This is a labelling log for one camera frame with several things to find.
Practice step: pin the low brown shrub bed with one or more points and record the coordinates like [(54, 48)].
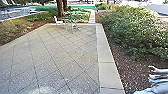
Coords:
[(20, 28)]

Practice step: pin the green tree outdoors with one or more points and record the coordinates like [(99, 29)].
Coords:
[(61, 7)]

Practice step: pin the small white outdoor object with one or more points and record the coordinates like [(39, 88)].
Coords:
[(58, 21)]

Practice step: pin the green hedge outdoors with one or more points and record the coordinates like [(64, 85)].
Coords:
[(136, 30)]

